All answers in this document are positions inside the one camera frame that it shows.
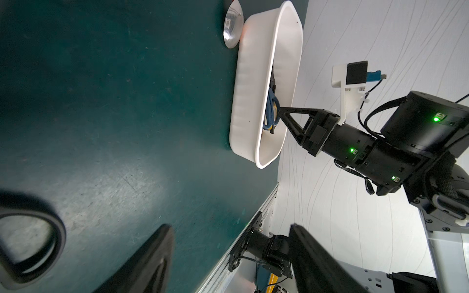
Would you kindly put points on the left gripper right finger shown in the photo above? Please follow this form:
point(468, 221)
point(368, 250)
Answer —
point(315, 270)

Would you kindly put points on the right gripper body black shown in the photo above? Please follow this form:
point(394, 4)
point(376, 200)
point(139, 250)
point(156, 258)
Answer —
point(383, 167)

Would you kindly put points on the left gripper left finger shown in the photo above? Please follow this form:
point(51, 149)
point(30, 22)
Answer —
point(147, 271)

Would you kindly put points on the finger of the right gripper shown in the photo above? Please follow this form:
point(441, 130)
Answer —
point(311, 132)

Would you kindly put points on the blue handled scissors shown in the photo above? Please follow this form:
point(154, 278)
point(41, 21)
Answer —
point(271, 118)

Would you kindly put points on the black handled steel scissors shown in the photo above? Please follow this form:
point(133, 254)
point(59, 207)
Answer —
point(33, 238)

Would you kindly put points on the yellow black handled scissors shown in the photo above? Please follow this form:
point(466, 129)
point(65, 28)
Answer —
point(272, 83)

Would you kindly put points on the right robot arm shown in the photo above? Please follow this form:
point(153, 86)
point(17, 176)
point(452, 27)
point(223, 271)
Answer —
point(415, 150)

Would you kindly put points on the white storage box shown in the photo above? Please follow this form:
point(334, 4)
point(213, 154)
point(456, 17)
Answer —
point(270, 47)

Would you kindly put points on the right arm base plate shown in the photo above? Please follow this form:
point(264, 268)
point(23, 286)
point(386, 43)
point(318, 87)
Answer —
point(270, 252)

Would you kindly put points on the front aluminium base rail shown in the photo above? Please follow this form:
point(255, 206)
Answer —
point(235, 272)

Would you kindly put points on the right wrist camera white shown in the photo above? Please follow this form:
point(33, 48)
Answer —
point(352, 79)

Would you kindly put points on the metal spoon white handle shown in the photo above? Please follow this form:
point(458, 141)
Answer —
point(233, 24)

